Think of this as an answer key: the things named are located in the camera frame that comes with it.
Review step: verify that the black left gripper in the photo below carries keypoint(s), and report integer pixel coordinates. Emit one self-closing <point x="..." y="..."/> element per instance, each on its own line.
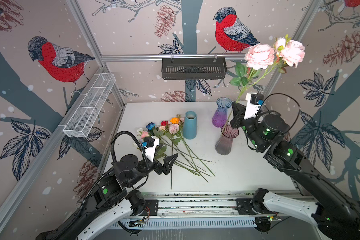
<point x="166" y="167"/>

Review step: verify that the teal ceramic vase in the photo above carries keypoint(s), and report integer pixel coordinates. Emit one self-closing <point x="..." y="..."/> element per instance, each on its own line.
<point x="190" y="125"/>

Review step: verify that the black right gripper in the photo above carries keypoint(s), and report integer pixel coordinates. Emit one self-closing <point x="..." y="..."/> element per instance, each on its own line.
<point x="237" y="121"/>

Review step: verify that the black hanging wire basket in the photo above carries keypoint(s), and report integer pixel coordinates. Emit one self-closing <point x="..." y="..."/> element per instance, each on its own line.
<point x="194" y="69"/>

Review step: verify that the blue artificial rose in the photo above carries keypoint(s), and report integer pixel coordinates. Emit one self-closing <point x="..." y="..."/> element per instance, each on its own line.
<point x="150" y="126"/>

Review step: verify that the white wire mesh shelf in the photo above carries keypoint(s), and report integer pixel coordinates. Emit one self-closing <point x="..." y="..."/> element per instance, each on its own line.
<point x="88" y="110"/>

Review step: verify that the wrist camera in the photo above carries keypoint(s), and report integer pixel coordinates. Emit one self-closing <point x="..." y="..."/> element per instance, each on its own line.
<point x="149" y="145"/>
<point x="254" y="102"/>

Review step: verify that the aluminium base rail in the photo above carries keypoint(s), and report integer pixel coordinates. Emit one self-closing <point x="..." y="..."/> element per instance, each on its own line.
<point x="196" y="210"/>

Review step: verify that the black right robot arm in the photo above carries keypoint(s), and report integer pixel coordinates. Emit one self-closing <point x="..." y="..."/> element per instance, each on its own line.
<point x="336" y="215"/>

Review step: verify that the pink peony spray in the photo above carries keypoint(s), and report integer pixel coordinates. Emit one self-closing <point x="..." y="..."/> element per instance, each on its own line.
<point x="263" y="59"/>
<point x="197" y="165"/>

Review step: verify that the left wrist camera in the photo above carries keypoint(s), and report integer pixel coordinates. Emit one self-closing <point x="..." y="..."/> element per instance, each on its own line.
<point x="149" y="145"/>

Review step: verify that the red artificial rose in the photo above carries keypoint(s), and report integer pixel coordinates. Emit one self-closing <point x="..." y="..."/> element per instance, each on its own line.
<point x="164" y="123"/>

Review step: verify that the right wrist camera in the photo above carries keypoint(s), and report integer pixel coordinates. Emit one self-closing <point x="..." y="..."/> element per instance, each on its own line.
<point x="254" y="102"/>

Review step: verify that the orange artificial rose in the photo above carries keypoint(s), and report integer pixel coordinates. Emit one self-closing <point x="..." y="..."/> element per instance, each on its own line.
<point x="175" y="120"/>

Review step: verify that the pink grey glass vase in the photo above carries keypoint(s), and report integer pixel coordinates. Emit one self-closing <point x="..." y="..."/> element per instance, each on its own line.
<point x="224" y="144"/>

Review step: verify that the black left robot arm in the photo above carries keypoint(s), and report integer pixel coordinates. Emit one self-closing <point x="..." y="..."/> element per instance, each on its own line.
<point x="111" y="199"/>

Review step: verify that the pink artificial rose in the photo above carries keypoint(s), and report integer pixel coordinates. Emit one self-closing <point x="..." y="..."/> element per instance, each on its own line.
<point x="145" y="134"/>

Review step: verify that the blue purple glass vase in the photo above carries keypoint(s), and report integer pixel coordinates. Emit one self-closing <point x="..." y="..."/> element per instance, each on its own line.
<point x="220" y="116"/>

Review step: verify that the white artificial rose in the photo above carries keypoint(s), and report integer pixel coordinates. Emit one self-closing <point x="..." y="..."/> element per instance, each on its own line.
<point x="140" y="131"/>

